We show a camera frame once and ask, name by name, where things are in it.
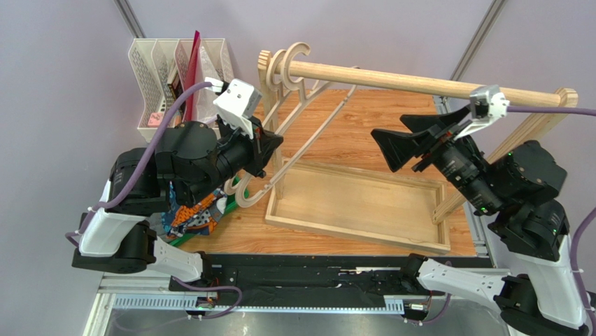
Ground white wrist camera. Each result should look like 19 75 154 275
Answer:
205 77 262 140
455 85 510 139

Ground pink eraser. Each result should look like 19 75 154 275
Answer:
147 112 164 128

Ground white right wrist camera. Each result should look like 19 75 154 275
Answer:
455 85 510 139

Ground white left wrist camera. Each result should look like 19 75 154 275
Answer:
205 77 262 140

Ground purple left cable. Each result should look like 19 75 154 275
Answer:
65 81 214 248

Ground clear plastic bag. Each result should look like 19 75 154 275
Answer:
192 45 232 127

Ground wooden clothes rack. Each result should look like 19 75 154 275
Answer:
257 48 580 255

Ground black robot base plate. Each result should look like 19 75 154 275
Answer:
99 251 511 314

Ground red folder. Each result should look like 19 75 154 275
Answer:
183 31 201 122

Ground green plastic tray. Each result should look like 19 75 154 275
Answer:
165 174 250 248

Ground patterned blue orange shorts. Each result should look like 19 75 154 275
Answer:
160 181 229 241

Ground white file organizer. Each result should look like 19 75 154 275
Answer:
128 38 234 142

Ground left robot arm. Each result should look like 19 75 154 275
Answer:
71 117 283 282

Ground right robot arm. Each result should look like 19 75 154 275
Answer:
371 103 595 335

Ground dark book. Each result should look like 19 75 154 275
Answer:
166 68 184 100

